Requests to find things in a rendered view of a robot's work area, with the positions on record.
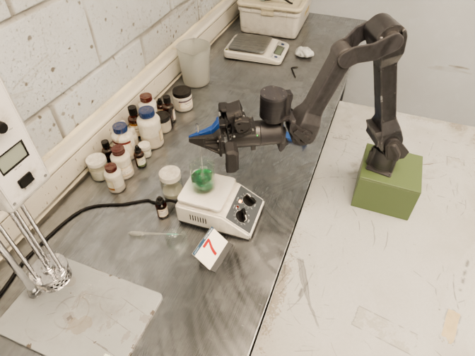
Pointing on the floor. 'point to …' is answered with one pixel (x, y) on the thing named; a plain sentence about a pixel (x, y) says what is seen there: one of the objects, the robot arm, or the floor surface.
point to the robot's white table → (380, 253)
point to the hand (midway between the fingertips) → (204, 137)
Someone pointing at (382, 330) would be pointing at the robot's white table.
